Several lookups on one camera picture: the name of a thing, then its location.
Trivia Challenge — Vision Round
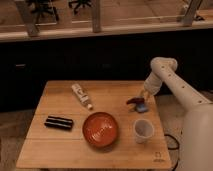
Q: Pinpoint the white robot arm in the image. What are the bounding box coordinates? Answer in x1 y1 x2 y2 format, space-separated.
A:
144 57 213 171

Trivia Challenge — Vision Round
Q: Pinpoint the blue sponge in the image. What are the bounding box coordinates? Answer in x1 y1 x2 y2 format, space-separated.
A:
136 104 148 113

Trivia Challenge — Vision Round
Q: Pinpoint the red bowl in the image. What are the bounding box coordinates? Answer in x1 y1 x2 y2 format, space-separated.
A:
82 112 119 148

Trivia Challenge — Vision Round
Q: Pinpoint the white tube bottle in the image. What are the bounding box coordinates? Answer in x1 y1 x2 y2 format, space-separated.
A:
71 84 93 110

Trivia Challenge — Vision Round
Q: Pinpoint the wooden table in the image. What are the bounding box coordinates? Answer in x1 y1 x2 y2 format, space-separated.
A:
17 81 171 169

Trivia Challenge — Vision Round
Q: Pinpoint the black rectangular case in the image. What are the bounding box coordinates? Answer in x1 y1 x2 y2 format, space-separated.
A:
44 116 74 130

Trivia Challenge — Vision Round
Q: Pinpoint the black office chair base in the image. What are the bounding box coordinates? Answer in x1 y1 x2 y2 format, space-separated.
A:
68 0 91 14

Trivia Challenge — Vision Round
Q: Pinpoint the black office chair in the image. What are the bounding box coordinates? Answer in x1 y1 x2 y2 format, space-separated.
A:
26 0 59 21

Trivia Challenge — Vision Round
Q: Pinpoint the black cable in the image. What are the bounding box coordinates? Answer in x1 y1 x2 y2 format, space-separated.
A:
163 133 179 151

